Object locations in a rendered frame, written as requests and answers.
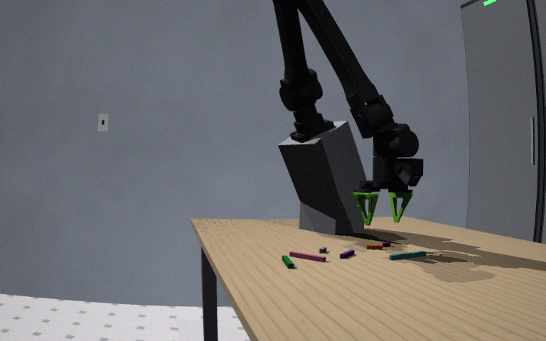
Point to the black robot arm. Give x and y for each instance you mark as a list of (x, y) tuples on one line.
[(373, 119)]

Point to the purple rod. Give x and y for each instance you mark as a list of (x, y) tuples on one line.
[(347, 254)]

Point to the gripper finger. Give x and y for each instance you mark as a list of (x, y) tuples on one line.
[(393, 200), (372, 198)]

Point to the turquoise rod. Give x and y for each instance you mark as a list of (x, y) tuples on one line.
[(407, 255)]

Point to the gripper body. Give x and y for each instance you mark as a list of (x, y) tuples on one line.
[(368, 186)]

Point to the pink rod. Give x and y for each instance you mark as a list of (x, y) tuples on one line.
[(307, 256)]

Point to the green rod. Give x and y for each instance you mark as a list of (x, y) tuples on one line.
[(288, 262)]

